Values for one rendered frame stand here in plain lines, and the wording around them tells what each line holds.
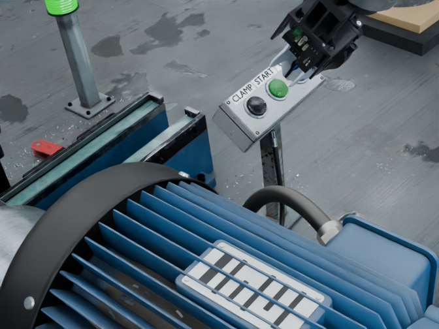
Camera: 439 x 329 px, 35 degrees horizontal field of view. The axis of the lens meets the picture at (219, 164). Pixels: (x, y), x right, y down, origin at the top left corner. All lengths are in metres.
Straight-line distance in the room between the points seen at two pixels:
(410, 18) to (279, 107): 0.68
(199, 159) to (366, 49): 0.53
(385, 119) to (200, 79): 0.42
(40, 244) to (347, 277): 0.17
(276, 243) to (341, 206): 0.82
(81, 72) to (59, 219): 1.08
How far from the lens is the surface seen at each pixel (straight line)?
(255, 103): 0.97
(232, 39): 1.68
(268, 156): 1.09
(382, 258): 0.43
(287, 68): 0.95
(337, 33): 0.84
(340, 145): 1.33
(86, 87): 1.50
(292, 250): 0.38
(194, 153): 1.23
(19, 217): 0.76
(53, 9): 1.41
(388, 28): 1.63
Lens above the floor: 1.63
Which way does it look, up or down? 39 degrees down
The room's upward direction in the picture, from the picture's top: 8 degrees counter-clockwise
